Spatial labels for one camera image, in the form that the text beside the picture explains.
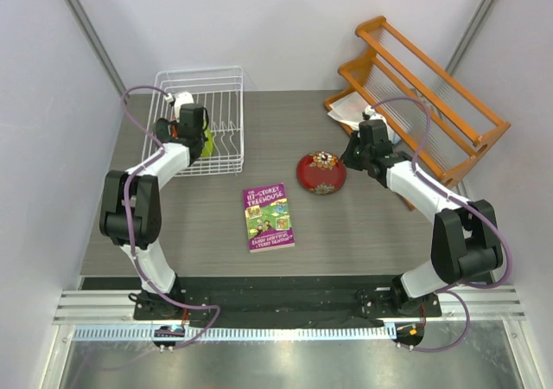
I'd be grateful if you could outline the lime green plate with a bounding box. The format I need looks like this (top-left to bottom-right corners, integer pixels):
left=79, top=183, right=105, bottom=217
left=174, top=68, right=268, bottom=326
left=200, top=124, right=214, bottom=158

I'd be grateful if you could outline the red floral plate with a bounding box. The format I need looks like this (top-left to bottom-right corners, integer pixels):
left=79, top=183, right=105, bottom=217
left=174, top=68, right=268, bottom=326
left=296, top=150, right=346, bottom=195

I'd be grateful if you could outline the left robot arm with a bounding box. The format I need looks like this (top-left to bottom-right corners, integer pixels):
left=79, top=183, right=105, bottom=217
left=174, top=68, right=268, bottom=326
left=99, top=102, right=209, bottom=319

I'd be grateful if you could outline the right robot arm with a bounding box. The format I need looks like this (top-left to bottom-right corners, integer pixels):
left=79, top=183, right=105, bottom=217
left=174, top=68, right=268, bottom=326
left=341, top=119, right=504, bottom=316

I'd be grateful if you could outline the orange wooden rack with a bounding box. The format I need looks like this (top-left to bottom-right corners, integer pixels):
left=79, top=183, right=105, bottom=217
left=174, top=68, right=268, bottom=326
left=324, top=16, right=511, bottom=188

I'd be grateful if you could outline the dark plate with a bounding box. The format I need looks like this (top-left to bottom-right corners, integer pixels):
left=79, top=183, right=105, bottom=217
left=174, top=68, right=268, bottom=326
left=155, top=118, right=172, bottom=143

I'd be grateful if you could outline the white paper packet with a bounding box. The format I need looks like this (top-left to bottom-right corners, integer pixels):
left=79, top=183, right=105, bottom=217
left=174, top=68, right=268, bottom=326
left=327, top=92, right=401, bottom=144

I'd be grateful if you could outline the purple treehouse book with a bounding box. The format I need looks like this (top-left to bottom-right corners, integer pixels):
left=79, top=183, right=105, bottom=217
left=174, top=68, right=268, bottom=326
left=243, top=183, right=296, bottom=253

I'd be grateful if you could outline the perforated metal strip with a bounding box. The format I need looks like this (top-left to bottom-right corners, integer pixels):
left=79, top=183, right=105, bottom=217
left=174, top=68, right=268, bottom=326
left=73, top=323, right=397, bottom=342

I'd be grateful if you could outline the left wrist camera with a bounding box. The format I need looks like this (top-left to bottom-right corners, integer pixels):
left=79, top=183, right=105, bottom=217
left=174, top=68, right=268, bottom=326
left=164, top=92, right=194, bottom=121

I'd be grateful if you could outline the white wire dish rack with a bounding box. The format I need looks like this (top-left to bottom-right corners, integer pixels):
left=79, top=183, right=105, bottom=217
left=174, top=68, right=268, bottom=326
left=126, top=67, right=244, bottom=187

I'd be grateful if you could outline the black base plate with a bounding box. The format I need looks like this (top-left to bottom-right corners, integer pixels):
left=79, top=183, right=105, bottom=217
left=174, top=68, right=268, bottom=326
left=79, top=274, right=496, bottom=329

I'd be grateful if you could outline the aluminium rail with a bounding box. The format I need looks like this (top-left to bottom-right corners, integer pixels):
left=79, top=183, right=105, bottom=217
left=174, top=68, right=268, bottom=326
left=54, top=285, right=525, bottom=325

